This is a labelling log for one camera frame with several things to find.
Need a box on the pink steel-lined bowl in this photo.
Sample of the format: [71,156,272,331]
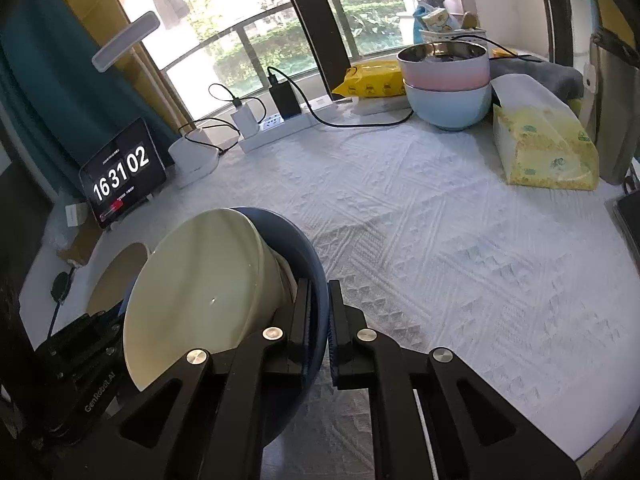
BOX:
[397,40,491,92]

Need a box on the yellow tissue pack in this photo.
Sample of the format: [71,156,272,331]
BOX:
[490,74,600,191]

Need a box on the steel thermos bottle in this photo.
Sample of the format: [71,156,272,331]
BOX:
[582,27,640,186]

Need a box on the black round charging puck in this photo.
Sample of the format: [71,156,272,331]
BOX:
[50,271,71,303]

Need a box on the white power strip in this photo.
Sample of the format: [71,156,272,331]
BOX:
[239,94,361,155]

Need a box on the black charger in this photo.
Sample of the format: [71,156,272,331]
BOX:
[270,80,301,118]

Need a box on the light blue bowl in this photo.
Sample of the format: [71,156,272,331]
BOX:
[404,80,492,132]

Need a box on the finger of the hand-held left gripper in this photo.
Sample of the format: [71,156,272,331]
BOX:
[89,295,133,331]

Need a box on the black tablet clock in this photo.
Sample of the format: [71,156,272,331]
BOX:
[79,117,168,231]

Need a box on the white router box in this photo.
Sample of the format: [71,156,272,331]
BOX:
[167,127,221,190]

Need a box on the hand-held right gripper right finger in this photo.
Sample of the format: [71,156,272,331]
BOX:
[327,280,583,480]

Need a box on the balcony railing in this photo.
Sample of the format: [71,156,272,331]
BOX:
[160,0,451,106]

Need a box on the cream bowl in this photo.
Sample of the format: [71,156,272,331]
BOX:
[121,208,301,393]

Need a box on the grey cloth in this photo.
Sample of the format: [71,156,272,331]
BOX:
[487,57,585,103]

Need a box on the dark blue bowl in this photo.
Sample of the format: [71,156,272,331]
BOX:
[220,206,331,448]

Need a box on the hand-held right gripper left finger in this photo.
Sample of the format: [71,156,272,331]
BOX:
[52,280,312,480]

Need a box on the white desk lamp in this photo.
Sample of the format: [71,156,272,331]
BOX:
[91,11,196,126]

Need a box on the black laptop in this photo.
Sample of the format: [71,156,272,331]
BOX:
[605,191,640,261]

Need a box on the black charger cable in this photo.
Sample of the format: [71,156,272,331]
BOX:
[177,82,268,153]
[267,66,415,128]

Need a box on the cream plate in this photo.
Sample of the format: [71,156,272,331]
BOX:
[86,242,152,317]

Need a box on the yellow wipes packet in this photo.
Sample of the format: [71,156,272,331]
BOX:
[331,60,407,98]

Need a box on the black sliding door frame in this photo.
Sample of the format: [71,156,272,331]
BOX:
[272,0,576,68]

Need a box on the white charger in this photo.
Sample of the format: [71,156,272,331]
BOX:
[230,105,261,138]

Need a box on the cardboard box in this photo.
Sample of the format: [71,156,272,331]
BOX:
[57,220,101,266]

